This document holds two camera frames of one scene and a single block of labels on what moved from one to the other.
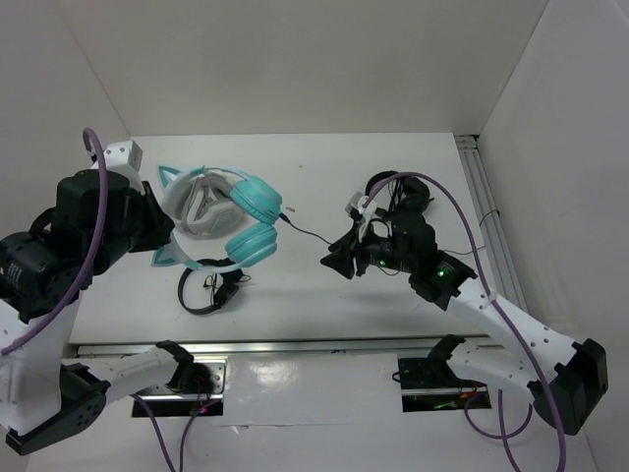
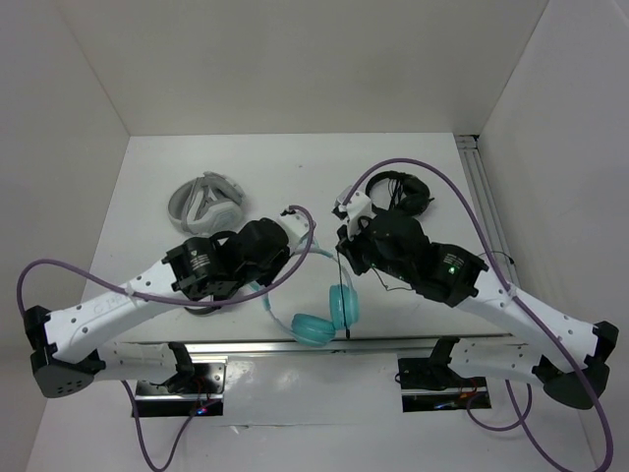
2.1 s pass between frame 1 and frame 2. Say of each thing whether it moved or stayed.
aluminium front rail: stayed
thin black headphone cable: moved
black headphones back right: stayed
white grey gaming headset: stayed
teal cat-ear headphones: moved
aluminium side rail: stayed
